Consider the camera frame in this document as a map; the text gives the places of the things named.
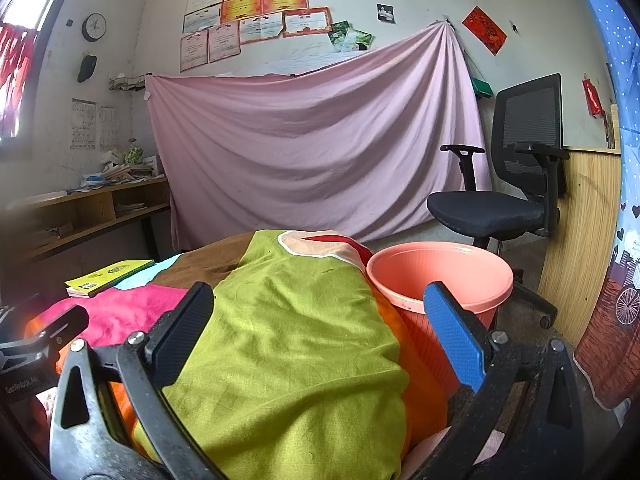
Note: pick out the salmon plastic waste bin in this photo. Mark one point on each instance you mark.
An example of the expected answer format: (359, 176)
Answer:
(440, 270)

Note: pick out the wooden shelf desk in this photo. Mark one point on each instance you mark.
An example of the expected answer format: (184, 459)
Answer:
(95, 205)

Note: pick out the printed wall sheet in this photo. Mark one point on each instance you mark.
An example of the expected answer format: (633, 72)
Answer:
(108, 124)
(83, 124)

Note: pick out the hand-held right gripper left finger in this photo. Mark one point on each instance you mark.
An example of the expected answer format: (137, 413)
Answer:
(182, 332)

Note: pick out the group of wall certificates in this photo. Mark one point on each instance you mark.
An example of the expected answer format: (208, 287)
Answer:
(265, 2)

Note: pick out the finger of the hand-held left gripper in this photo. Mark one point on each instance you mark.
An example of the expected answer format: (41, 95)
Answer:
(65, 322)

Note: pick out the pile of books and papers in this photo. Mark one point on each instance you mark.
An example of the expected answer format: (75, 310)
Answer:
(122, 172)

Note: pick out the black cap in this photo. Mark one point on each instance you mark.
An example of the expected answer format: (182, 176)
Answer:
(87, 67)

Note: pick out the black office chair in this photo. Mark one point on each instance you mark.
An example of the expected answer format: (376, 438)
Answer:
(530, 120)

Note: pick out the green photo print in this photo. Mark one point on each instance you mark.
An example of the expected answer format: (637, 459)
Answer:
(337, 32)
(360, 41)

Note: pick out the green hanging object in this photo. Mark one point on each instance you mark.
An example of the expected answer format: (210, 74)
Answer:
(482, 87)

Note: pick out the round wall clock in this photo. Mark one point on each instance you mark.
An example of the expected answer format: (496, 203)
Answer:
(94, 27)

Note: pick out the red hanging cloth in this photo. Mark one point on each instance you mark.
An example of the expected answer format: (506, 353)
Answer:
(15, 75)

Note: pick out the black and white photo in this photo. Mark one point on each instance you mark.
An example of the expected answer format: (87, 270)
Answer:
(386, 14)

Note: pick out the colourful patchwork blanket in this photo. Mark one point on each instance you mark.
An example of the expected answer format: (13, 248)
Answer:
(300, 335)

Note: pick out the red paper wall poster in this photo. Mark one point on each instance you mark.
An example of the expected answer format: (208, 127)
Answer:
(484, 30)

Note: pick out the pink hanging sheet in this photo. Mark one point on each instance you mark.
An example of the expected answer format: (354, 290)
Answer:
(320, 150)

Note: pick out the window frame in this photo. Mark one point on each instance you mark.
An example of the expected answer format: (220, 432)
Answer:
(42, 85)

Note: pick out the red hanging ornament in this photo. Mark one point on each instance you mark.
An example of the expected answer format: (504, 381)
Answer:
(592, 96)

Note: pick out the stack of papers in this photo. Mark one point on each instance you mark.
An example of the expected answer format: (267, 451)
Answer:
(130, 209)

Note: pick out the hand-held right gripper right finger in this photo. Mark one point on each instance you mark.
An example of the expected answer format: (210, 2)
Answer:
(455, 340)

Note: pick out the yellow book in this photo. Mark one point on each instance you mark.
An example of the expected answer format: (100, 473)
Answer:
(107, 276)

